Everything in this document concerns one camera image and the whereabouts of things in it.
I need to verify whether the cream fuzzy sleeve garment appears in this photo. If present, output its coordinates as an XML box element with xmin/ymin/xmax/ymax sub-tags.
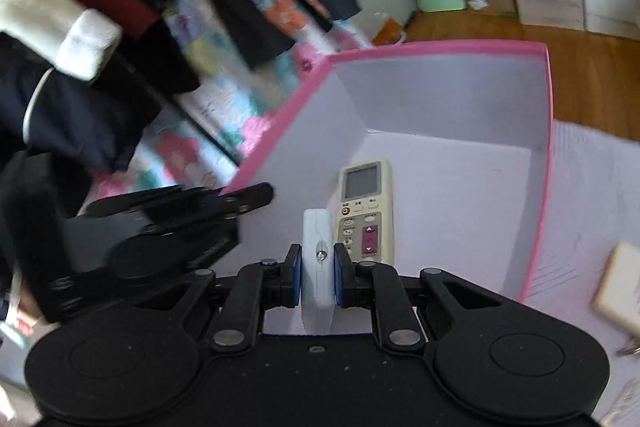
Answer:
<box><xmin>0</xmin><ymin>0</ymin><xmax>124</xmax><ymax>82</ymax></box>

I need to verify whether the cream remote with red button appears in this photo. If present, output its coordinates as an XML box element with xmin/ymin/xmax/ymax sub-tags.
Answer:
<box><xmin>336</xmin><ymin>159</ymin><xmax>396</xmax><ymax>266</ymax></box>

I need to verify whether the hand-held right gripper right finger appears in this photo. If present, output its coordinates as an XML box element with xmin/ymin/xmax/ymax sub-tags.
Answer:
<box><xmin>333</xmin><ymin>242</ymin><xmax>503</xmax><ymax>353</ymax></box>

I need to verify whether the pink cardboard box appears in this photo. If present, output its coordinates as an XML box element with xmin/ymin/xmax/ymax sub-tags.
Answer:
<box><xmin>220</xmin><ymin>39</ymin><xmax>555</xmax><ymax>338</ymax></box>

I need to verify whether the striped bed sheet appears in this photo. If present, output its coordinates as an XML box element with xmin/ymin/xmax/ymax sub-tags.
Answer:
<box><xmin>520</xmin><ymin>119</ymin><xmax>640</xmax><ymax>427</ymax></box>

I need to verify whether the black garment with ruffled sleeve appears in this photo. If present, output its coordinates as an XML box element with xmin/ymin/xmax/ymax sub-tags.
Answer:
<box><xmin>154</xmin><ymin>0</ymin><xmax>297</xmax><ymax>71</ymax></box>

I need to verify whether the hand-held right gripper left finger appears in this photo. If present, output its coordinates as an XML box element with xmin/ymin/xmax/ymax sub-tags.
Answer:
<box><xmin>132</xmin><ymin>244</ymin><xmax>303</xmax><ymax>355</ymax></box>

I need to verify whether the yellowed remote with round button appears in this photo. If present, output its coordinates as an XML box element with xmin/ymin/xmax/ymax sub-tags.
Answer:
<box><xmin>592</xmin><ymin>240</ymin><xmax>640</xmax><ymax>339</ymax></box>

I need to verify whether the small white remote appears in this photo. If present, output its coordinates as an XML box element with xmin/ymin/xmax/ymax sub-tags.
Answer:
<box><xmin>301</xmin><ymin>207</ymin><xmax>335</xmax><ymax>336</ymax></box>

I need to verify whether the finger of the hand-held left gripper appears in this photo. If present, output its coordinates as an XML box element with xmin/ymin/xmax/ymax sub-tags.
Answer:
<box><xmin>85</xmin><ymin>182</ymin><xmax>275</xmax><ymax>228</ymax></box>
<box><xmin>185</xmin><ymin>219</ymin><xmax>242</xmax><ymax>273</ymax></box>

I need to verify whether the navy garment with white piping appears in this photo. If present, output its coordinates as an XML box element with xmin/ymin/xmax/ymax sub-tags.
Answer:
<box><xmin>0</xmin><ymin>32</ymin><xmax>162</xmax><ymax>174</ymax></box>

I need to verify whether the floral quilt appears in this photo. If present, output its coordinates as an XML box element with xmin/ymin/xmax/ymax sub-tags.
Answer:
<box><xmin>90</xmin><ymin>0</ymin><xmax>373</xmax><ymax>208</ymax></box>

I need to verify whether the orange bag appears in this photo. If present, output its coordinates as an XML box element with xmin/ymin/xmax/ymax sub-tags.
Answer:
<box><xmin>372</xmin><ymin>14</ymin><xmax>409</xmax><ymax>47</ymax></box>

